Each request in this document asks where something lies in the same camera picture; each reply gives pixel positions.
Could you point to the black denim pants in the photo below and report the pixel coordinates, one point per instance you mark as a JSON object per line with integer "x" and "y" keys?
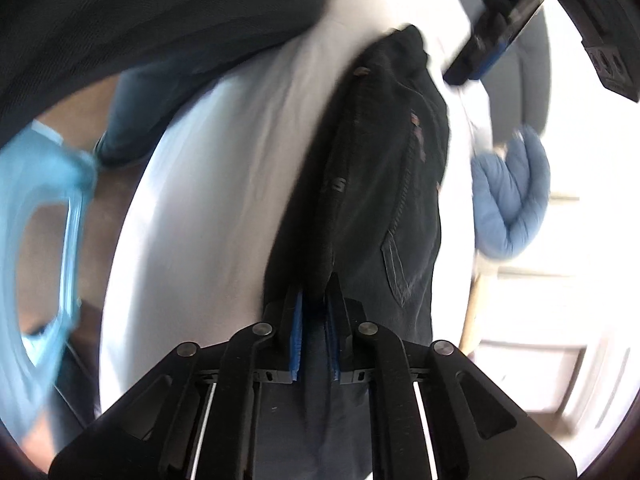
{"x": 364, "y": 210}

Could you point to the light blue plastic stool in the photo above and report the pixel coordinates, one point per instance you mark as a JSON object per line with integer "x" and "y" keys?
{"x": 46, "y": 189}

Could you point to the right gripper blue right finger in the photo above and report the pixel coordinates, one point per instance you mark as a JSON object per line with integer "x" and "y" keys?
{"x": 343, "y": 317}

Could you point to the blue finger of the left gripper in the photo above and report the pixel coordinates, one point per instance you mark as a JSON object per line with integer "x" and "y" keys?
{"x": 499, "y": 24}

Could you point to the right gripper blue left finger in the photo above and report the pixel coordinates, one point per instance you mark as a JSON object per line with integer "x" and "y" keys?
{"x": 282, "y": 350}

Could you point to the dark grey headboard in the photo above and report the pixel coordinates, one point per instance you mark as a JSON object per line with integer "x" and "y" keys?
{"x": 519, "y": 83}

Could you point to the rolled blue duvet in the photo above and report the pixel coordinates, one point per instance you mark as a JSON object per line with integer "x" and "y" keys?
{"x": 510, "y": 195}

